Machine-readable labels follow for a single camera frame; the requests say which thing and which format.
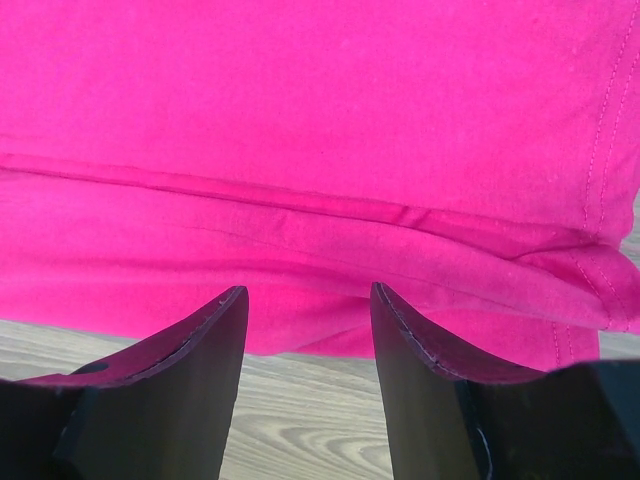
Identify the pink red t shirt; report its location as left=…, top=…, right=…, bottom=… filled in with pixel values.
left=1, top=1, right=639, bottom=370

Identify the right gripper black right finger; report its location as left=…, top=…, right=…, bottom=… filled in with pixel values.
left=371, top=283, right=639, bottom=479

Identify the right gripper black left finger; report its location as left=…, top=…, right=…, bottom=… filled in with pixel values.
left=1, top=286, right=249, bottom=480

